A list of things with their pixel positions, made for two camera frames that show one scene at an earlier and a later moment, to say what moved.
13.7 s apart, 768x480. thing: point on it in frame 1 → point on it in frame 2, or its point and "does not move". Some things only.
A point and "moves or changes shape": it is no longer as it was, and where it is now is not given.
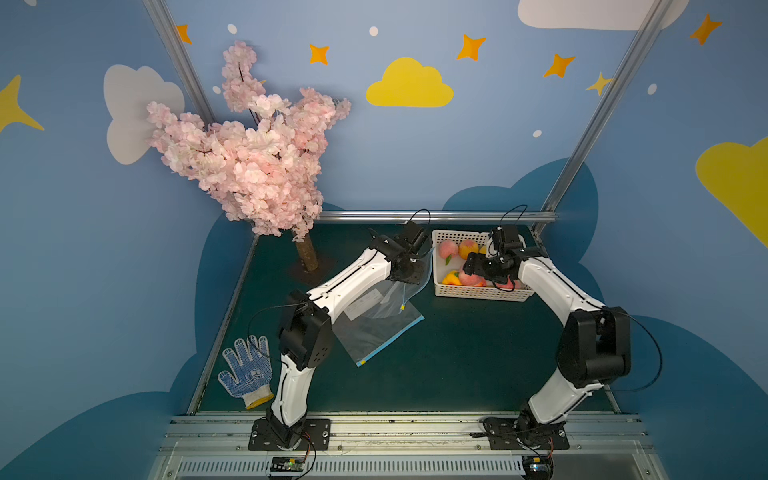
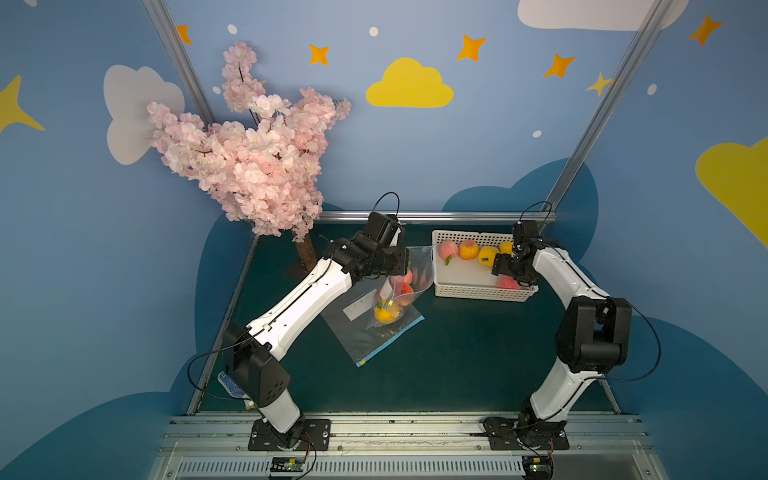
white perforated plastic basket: [457, 264] does not move
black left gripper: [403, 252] → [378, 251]
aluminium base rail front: [405, 447] does not move
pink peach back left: [447, 247] does not move
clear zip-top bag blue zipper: [376, 321] moves or changes shape
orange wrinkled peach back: [466, 247] does not move
